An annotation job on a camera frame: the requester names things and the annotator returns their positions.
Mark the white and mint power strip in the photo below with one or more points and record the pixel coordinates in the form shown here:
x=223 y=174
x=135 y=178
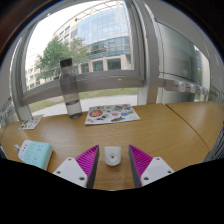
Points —
x=35 y=155

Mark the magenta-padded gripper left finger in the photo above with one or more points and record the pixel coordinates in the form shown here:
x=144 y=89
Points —
x=71 y=170

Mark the grey window frame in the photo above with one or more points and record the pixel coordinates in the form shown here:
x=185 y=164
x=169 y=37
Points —
x=146 y=66

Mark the white wall socket row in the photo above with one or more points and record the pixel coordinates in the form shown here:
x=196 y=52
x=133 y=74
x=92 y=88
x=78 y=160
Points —
x=186 y=87

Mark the clear bottle with black cap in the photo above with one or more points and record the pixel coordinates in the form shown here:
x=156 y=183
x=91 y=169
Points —
x=71 y=93

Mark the large colourful sticker sheet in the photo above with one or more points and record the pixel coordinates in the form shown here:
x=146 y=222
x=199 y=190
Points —
x=111 y=114

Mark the small white charger block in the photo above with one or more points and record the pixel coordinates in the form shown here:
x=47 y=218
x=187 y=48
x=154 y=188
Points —
x=112 y=156

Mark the small colourful sticker sheet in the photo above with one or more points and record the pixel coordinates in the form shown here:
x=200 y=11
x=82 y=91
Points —
x=31 y=122

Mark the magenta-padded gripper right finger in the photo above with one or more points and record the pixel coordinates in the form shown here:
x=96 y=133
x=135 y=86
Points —
x=155 y=169

